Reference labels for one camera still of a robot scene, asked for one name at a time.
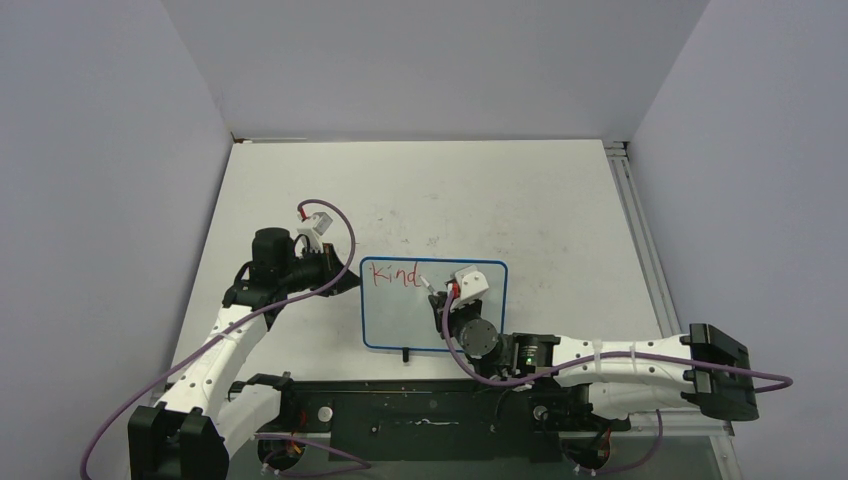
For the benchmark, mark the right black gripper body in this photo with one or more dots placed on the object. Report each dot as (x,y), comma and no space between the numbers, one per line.
(457,316)

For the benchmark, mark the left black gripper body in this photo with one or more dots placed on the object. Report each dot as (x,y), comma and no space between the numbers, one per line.
(317,268)

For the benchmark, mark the red whiteboard marker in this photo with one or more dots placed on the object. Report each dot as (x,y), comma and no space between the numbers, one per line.
(427,285)

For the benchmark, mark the blue framed whiteboard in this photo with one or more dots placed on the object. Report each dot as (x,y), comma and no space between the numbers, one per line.
(395,310)

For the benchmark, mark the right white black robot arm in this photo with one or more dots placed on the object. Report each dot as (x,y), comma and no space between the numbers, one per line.
(704,368)

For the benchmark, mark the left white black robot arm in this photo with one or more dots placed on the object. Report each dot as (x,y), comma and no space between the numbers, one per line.
(192,432)

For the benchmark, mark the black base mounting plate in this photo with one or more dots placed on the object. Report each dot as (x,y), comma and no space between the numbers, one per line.
(437,420)

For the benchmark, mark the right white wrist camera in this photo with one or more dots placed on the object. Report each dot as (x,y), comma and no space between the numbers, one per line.
(470,284)

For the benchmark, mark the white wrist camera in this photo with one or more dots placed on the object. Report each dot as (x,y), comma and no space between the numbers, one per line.
(470,284)
(311,230)

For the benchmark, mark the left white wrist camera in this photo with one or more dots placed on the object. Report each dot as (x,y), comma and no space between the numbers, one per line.
(311,230)

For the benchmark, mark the aluminium frame rail right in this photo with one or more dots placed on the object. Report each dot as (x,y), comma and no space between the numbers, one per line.
(648,256)

